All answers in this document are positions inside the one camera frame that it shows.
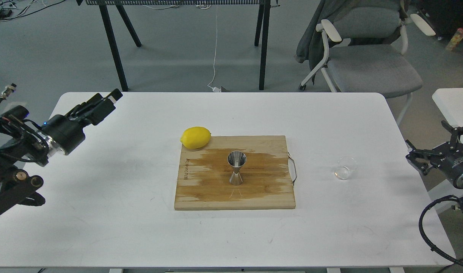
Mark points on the dark grey jacket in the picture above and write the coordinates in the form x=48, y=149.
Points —
x=309, y=47

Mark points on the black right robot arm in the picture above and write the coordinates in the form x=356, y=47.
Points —
x=447, y=158

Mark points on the yellow lemon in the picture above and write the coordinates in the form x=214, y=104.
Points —
x=195, y=137

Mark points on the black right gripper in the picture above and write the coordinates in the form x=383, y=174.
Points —
x=449, y=162

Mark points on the wooden cutting board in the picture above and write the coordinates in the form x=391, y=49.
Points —
x=203, y=175

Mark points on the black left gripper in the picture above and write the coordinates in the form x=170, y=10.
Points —
x=67, y=131

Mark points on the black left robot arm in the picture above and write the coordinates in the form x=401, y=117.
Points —
x=31, y=143

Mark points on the grey office chair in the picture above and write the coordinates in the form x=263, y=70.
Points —
x=364, y=51

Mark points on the black metal table frame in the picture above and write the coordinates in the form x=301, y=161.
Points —
x=182, y=34

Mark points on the small clear glass cup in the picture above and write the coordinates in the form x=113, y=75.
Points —
x=345, y=167

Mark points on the white side table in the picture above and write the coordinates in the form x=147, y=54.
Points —
x=450, y=102

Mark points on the steel double jigger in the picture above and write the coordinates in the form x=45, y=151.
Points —
x=236, y=159

